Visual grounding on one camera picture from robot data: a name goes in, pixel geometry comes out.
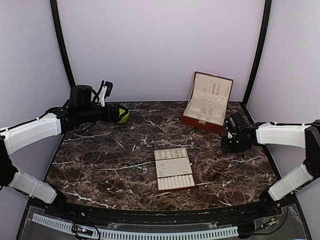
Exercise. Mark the white slotted cable duct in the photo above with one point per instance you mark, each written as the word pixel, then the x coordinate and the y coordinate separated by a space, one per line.
pixel 121 231

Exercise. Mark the green plastic bowl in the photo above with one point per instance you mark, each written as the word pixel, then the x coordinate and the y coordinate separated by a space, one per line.
pixel 123 115

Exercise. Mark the black frame post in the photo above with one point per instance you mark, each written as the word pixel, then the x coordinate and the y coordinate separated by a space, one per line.
pixel 258 52
pixel 61 43

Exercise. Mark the red wooden jewelry box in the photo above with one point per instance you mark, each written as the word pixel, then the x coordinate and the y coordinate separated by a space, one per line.
pixel 208 102

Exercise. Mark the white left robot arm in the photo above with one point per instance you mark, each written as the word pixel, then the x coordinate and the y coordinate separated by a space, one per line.
pixel 85 105

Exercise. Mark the beige jewelry tray insert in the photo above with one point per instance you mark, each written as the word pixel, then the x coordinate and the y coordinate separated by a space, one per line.
pixel 173 170

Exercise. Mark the black right frame post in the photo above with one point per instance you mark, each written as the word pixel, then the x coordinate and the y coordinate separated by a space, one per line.
pixel 258 52

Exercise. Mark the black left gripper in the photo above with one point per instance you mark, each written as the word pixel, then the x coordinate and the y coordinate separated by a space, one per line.
pixel 115 117

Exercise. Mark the black left frame post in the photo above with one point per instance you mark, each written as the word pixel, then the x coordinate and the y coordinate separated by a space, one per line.
pixel 61 43

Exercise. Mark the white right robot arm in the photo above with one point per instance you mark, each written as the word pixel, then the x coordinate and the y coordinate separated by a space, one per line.
pixel 302 135

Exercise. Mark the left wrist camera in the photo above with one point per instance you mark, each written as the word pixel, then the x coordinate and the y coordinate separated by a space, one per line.
pixel 104 91

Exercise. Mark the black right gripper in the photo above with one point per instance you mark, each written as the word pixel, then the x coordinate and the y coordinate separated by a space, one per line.
pixel 225 148

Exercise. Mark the black front table rail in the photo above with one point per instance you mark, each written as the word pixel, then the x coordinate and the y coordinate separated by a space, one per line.
pixel 103 203

